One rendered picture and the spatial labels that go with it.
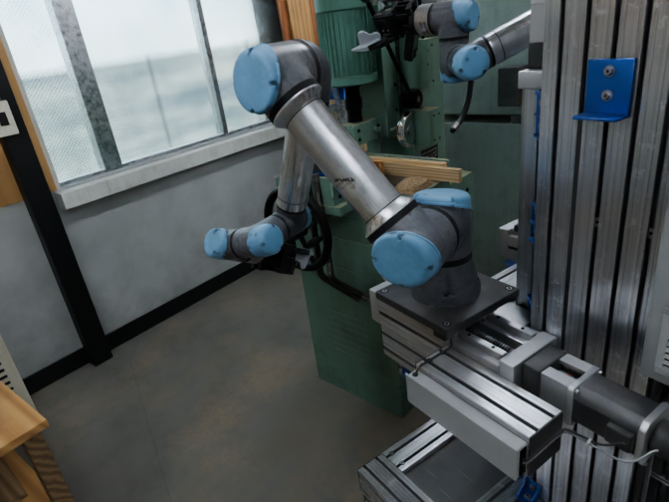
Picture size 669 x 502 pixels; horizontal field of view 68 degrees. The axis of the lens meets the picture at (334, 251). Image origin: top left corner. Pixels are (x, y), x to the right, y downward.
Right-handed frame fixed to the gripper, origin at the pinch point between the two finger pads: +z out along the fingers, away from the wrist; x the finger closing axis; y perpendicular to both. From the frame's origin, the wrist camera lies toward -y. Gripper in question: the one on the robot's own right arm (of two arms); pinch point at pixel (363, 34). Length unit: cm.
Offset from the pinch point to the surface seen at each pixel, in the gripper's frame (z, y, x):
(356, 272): 5, -56, 51
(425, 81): -5.3, -27.4, -9.8
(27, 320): 143, -36, 124
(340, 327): 16, -78, 66
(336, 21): 8.9, 4.2, -1.6
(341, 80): 9.0, -9.3, 8.3
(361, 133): 8.8, -28.2, 13.1
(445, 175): -22.1, -38.1, 19.4
